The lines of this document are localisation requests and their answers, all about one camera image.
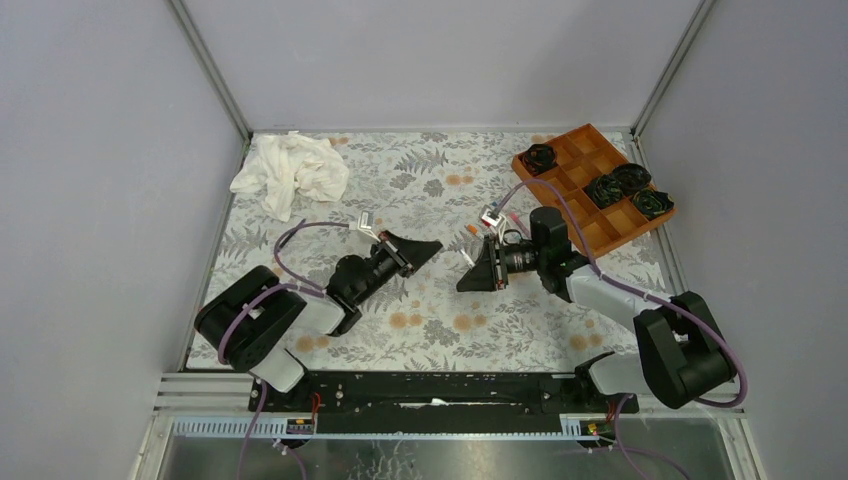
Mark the white pen red tip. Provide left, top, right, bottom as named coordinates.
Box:
left=466, top=224, right=484, bottom=240

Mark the black green cable coil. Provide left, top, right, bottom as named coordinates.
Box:
left=630, top=187, right=676, bottom=220

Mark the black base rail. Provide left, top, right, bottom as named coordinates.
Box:
left=248, top=370, right=617, bottom=434

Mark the pink pen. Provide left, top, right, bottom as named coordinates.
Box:
left=509, top=213, right=530, bottom=238

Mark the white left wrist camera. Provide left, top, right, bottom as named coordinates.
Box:
left=356, top=211, right=380, bottom=242

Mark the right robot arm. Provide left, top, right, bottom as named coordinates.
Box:
left=456, top=207, right=739, bottom=412

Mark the orange compartment tray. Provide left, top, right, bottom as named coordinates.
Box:
left=512, top=124, right=676, bottom=257

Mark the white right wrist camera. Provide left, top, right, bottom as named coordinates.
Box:
left=480, top=205, right=507, bottom=233

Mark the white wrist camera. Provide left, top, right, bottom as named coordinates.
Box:
left=356, top=211, right=380, bottom=242
left=480, top=205, right=507, bottom=233

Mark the floral patterned mat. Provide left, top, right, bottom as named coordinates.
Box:
left=207, top=132, right=636, bottom=372

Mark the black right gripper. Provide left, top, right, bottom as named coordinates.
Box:
left=456, top=234, right=546, bottom=293

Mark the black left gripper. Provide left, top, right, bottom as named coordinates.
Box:
left=353, top=230, right=440, bottom=306

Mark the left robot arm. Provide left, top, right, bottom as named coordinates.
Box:
left=194, top=230, right=442, bottom=411

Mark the white crumpled cloth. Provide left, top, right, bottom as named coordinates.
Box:
left=229, top=131, right=350, bottom=222

